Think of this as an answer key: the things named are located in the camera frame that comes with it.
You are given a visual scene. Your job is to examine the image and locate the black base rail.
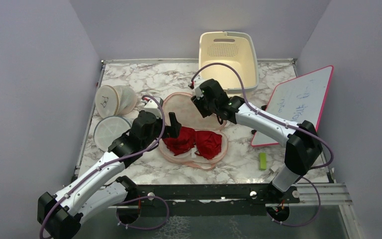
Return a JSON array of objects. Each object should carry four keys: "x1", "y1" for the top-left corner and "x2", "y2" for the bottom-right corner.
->
[{"x1": 105, "y1": 183, "x2": 300, "y2": 212}]

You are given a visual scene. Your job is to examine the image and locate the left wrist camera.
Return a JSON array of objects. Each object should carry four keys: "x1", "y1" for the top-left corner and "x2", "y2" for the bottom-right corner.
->
[{"x1": 143, "y1": 97, "x2": 163, "y2": 119}]

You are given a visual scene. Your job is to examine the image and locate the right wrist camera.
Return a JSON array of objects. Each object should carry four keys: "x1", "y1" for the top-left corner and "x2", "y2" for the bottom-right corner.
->
[{"x1": 189, "y1": 76, "x2": 206, "y2": 99}]

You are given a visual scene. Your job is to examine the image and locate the pink framed whiteboard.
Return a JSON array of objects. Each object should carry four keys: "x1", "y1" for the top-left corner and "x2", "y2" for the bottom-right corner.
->
[{"x1": 266, "y1": 65, "x2": 334, "y2": 129}]

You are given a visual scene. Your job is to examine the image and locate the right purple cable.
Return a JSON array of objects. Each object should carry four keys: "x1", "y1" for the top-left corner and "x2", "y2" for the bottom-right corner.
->
[{"x1": 190, "y1": 62, "x2": 335, "y2": 229}]

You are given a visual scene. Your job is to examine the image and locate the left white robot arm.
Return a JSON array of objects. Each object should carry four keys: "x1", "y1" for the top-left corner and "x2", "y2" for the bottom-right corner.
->
[{"x1": 37, "y1": 111, "x2": 182, "y2": 239}]

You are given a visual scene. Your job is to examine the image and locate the beige round mesh bag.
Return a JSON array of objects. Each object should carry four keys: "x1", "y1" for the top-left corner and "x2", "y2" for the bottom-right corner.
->
[{"x1": 95, "y1": 85, "x2": 137, "y2": 118}]

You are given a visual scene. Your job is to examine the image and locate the cream plastic laundry basket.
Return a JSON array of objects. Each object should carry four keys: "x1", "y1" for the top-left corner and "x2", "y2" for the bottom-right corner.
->
[{"x1": 198, "y1": 31, "x2": 259, "y2": 95}]

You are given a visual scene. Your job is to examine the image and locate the peach floral mesh laundry bag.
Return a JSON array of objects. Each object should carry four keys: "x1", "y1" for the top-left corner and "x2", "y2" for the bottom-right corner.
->
[{"x1": 159, "y1": 92, "x2": 228, "y2": 170}]

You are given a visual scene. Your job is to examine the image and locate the green marker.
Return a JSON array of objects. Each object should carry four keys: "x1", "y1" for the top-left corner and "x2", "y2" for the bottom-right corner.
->
[{"x1": 259, "y1": 152, "x2": 267, "y2": 170}]

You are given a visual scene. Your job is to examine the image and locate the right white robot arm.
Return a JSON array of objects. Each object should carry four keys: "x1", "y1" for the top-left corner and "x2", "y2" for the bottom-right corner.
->
[{"x1": 189, "y1": 79, "x2": 323, "y2": 203}]

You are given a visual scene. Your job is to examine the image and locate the purple cable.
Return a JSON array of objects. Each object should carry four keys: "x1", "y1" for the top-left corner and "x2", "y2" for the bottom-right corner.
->
[
  {"x1": 190, "y1": 62, "x2": 335, "y2": 229},
  {"x1": 38, "y1": 95, "x2": 171, "y2": 239}
]

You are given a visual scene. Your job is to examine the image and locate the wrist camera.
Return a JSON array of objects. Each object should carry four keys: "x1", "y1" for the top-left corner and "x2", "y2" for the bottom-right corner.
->
[
  {"x1": 143, "y1": 97, "x2": 163, "y2": 119},
  {"x1": 189, "y1": 76, "x2": 206, "y2": 99}
]

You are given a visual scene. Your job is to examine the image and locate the red bra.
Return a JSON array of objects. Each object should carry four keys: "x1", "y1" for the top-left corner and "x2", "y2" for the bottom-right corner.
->
[{"x1": 163, "y1": 127, "x2": 224, "y2": 160}]

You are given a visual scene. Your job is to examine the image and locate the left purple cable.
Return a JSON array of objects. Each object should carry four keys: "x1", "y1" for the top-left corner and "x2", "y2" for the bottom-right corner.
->
[{"x1": 38, "y1": 95, "x2": 171, "y2": 239}]

